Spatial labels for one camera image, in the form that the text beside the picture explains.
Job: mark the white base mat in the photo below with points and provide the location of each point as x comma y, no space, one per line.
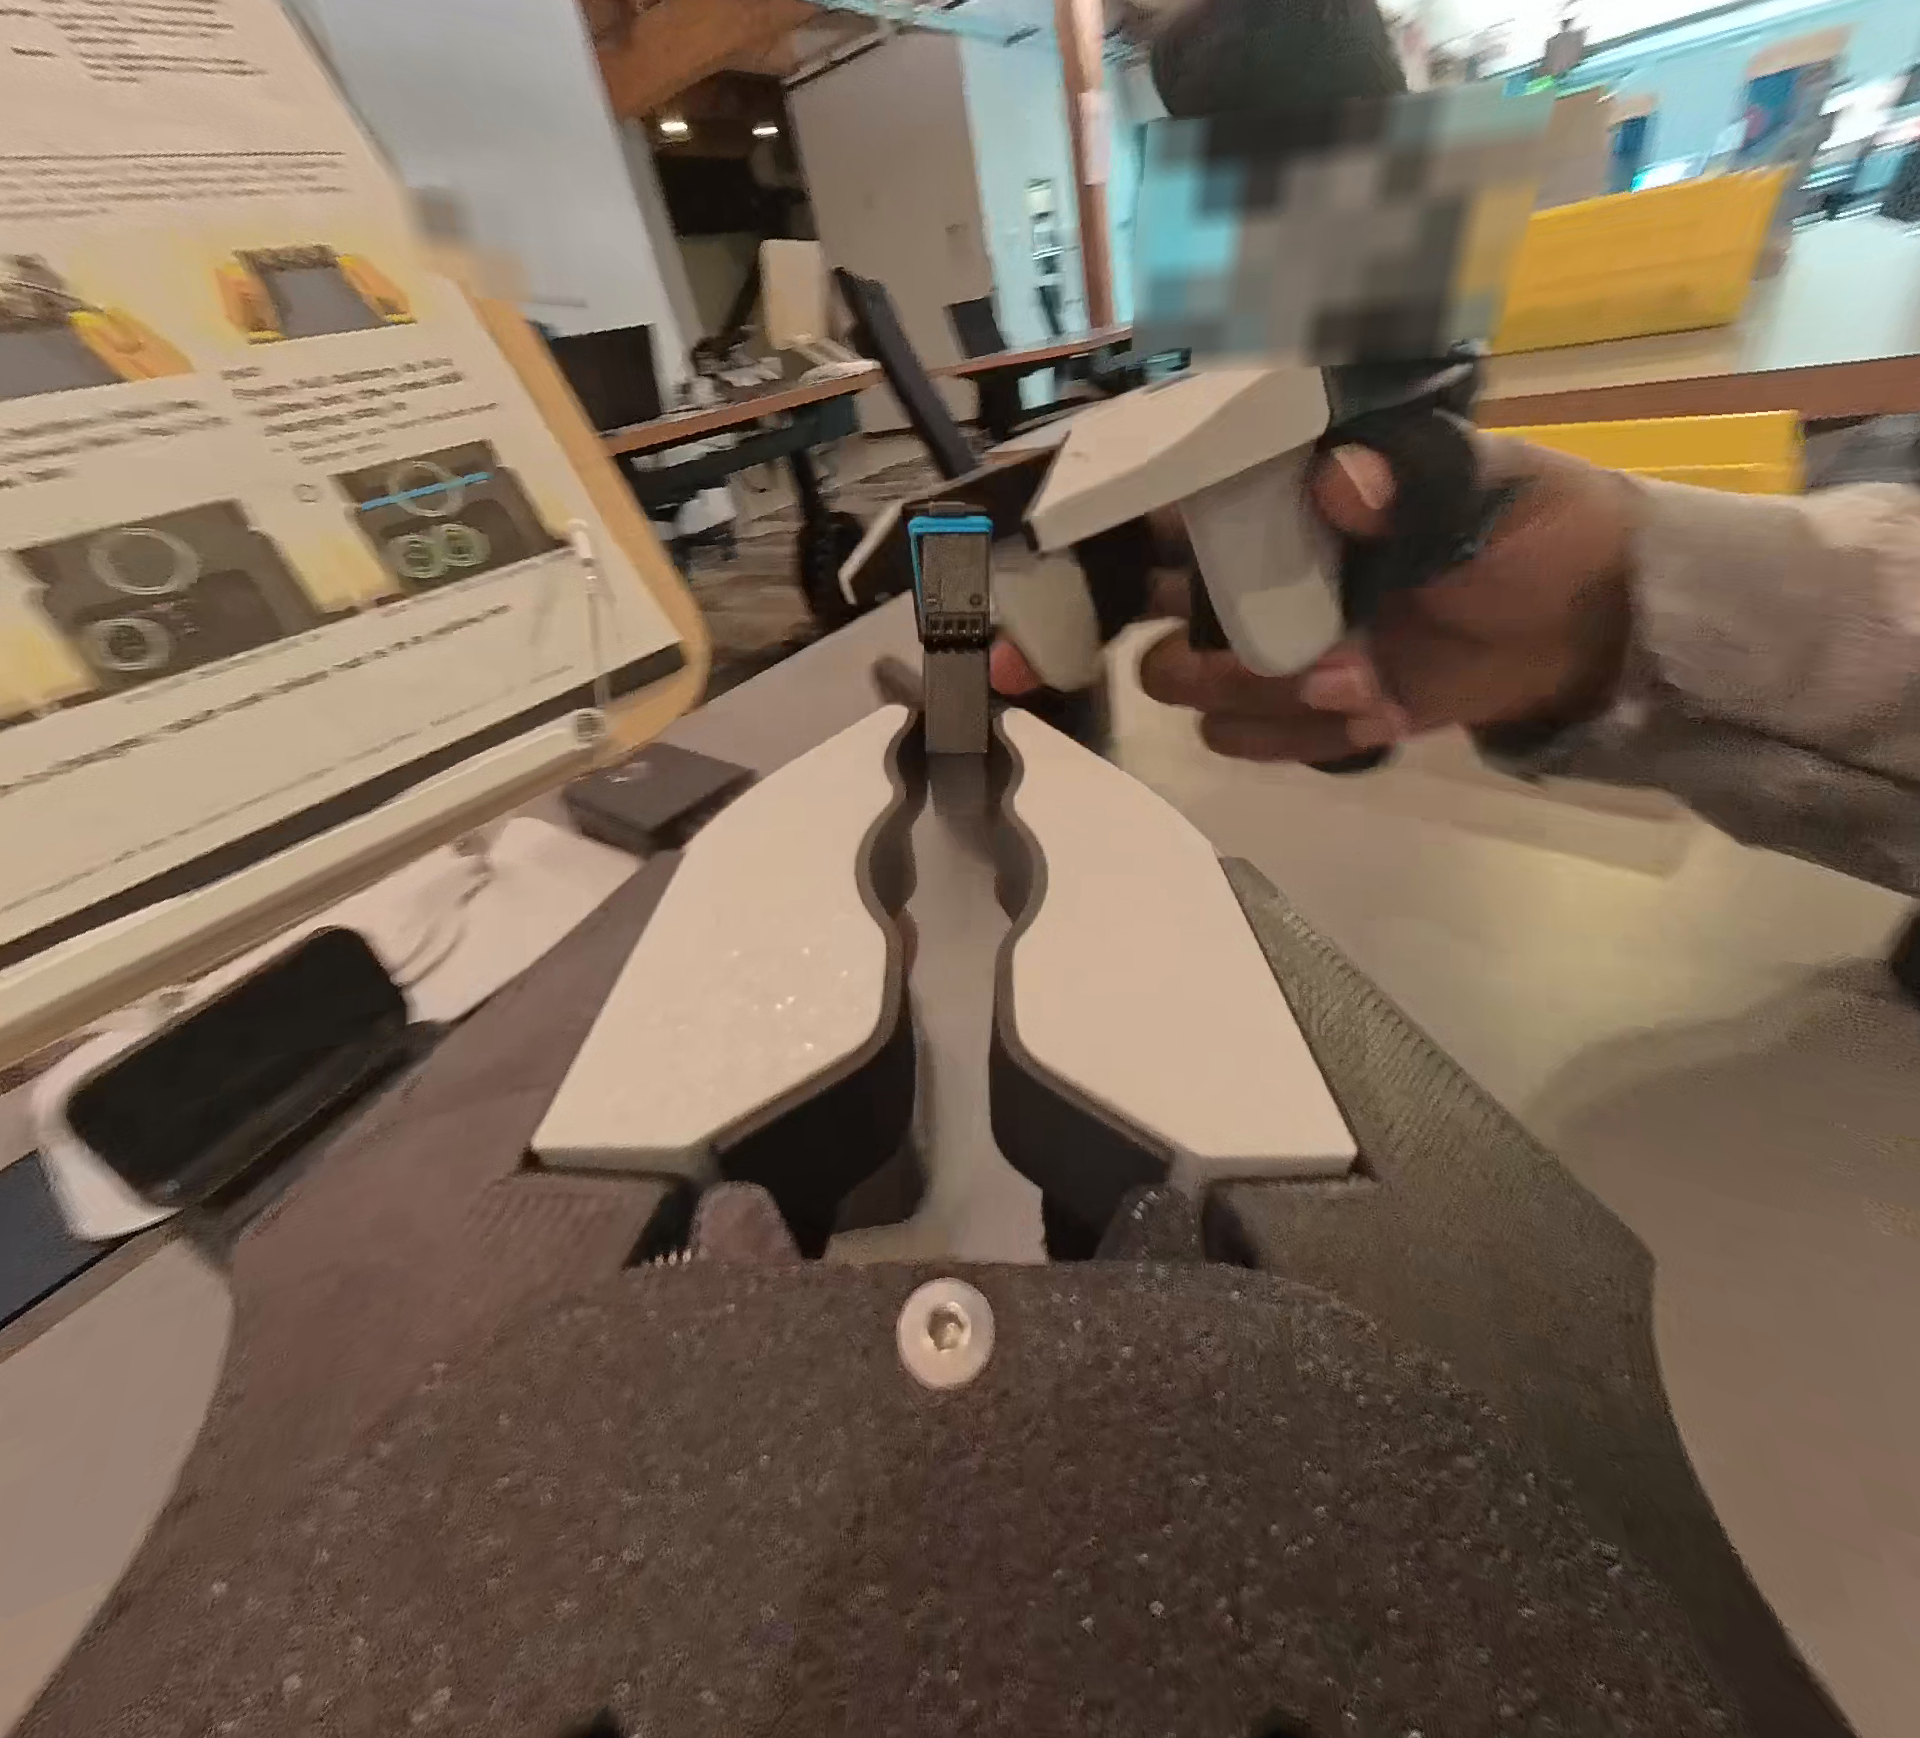
482,914

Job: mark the wooden work table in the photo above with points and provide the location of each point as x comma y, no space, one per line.
1801,344

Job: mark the person's right hand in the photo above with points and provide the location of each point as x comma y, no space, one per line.
1501,598

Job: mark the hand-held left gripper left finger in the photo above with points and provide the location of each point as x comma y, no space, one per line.
721,1004

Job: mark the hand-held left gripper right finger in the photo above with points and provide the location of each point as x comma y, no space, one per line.
1185,1004

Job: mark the wooden desk with monitors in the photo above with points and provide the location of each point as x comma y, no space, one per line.
751,405

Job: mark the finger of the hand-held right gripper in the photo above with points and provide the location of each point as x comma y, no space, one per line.
1036,612
1185,433

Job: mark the white clip bar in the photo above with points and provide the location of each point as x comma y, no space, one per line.
300,884

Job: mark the dark flat mat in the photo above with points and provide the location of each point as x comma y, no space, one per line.
47,1243

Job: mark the wooden instruction board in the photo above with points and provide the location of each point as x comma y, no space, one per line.
181,269

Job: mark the black charging hub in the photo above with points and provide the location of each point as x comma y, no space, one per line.
662,794

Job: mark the black battery blue stripe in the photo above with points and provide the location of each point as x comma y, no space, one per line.
956,612

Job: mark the person's right forearm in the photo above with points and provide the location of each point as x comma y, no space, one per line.
1771,658

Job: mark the black battery charger case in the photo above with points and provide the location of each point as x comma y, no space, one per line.
241,1063

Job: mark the black computer monitor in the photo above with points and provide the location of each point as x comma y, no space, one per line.
601,375

